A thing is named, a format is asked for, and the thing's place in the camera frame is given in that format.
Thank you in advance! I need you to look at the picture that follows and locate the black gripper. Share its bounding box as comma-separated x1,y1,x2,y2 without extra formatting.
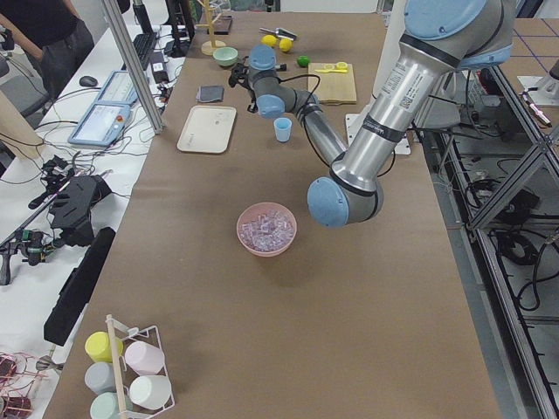
228,62,250,88

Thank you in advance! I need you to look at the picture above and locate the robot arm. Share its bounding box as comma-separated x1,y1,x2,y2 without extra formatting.
298,1,515,227
228,45,348,166

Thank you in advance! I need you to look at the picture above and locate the wooden cup tree stand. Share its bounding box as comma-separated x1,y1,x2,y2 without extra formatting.
195,0,226,56

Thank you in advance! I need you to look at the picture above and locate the steel ice scoop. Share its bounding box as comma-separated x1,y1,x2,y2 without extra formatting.
259,27,298,41

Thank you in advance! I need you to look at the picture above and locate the light blue cup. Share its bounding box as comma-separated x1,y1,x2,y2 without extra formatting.
273,117,292,143

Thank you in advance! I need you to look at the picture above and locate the pink bowl of ice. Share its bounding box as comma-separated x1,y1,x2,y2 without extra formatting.
236,202,297,258

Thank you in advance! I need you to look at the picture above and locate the pink cup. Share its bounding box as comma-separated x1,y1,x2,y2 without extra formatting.
124,341,165,375

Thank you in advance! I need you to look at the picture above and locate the yellow cup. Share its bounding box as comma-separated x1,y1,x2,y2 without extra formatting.
84,331,113,363

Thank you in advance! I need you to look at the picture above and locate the white cup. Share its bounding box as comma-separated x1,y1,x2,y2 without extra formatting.
129,375,171,410

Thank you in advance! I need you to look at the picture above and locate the grey cup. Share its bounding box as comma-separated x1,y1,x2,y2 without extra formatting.
84,361,116,395

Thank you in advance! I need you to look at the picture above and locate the mint green cup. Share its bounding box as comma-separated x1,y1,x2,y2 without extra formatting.
89,392,120,419

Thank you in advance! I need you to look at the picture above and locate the light green bowl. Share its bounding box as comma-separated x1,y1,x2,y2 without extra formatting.
212,46,238,68

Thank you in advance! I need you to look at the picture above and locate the grey folded cloth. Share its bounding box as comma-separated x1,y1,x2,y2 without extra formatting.
196,86,224,103

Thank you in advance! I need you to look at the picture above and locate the yellow lemon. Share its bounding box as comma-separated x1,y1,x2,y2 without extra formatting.
279,38,293,53
260,35,277,48

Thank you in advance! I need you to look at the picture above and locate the black framed wooden tray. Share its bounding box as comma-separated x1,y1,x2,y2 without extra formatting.
212,16,233,35

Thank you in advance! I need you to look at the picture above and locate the beige rabbit tray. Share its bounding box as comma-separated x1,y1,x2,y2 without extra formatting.
176,105,237,155

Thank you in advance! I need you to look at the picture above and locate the green lime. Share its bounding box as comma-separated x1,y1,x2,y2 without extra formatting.
297,55,310,68

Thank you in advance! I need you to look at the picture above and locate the wooden cutting board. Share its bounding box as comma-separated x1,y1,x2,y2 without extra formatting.
307,62,357,105

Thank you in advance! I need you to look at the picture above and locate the black keyboard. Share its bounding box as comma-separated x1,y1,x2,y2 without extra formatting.
133,32,157,70

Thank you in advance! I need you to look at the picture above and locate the teach pendant tablet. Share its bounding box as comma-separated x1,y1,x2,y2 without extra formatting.
68,103,131,147
97,70,138,106

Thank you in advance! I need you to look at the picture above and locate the black computer mouse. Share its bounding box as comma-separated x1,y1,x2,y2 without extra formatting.
79,76,98,87

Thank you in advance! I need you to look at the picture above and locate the person in black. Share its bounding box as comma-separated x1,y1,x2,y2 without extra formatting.
1,0,94,100

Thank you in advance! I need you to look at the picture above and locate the black long case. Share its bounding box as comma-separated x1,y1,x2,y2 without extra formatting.
43,227,115,347

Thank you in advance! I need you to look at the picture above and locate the aluminium frame post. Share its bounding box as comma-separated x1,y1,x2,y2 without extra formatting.
101,0,164,134

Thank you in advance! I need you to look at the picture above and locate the white wire cup rack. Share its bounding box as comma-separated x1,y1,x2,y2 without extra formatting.
106,314,176,418

